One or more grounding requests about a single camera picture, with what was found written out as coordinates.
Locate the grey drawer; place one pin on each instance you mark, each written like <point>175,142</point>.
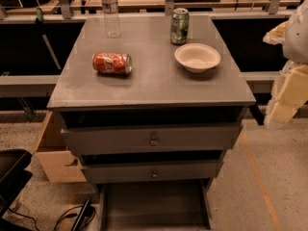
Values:
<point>150,172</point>
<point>94,141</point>

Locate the black bin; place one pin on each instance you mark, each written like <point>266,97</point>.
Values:
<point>13,175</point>

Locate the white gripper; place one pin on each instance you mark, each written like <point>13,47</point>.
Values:
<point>296,36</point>

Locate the lower grey drawer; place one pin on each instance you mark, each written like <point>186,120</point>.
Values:
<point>150,172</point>

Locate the green soda can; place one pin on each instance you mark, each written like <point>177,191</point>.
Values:
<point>179,26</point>

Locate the red coke can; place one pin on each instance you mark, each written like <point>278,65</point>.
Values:
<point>112,63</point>

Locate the light wooden box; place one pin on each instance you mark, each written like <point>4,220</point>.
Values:
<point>59,165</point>

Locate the grey drawer cabinet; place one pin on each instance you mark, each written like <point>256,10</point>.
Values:
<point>158,92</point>

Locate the white paper bowl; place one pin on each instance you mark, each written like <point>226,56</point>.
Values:
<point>197,57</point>

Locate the upper grey drawer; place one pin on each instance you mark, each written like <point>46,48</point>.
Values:
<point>94,141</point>

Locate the clear plastic water bottle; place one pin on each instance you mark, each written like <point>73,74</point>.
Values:
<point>110,11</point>

